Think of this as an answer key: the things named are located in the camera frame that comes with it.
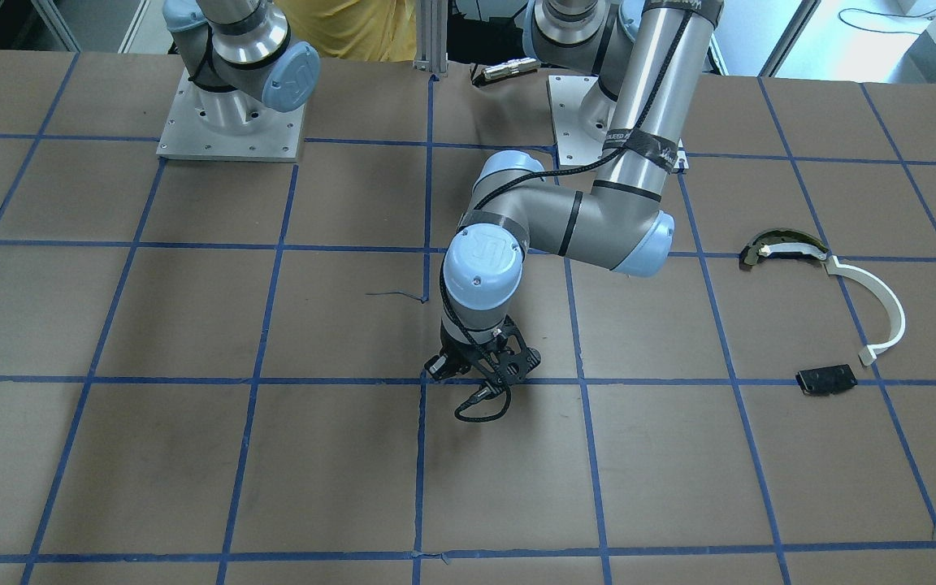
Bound black camera cable loop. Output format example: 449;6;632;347
455;382;513;423

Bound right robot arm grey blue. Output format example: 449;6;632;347
157;1;322;163

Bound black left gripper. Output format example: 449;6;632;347
440;318;542;388

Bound olive brake shoe part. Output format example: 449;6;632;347
739;228;829;271

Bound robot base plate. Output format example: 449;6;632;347
548;75;688;173

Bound white curved plastic part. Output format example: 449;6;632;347
825;255;908;366

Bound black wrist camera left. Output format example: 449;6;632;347
423;352;471;382

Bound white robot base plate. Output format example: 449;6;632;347
156;71;307;163

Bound person in yellow shirt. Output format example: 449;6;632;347
274;1;417;62

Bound small black remote part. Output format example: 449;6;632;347
795;364;857;397

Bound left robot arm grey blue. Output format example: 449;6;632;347
426;1;724;395

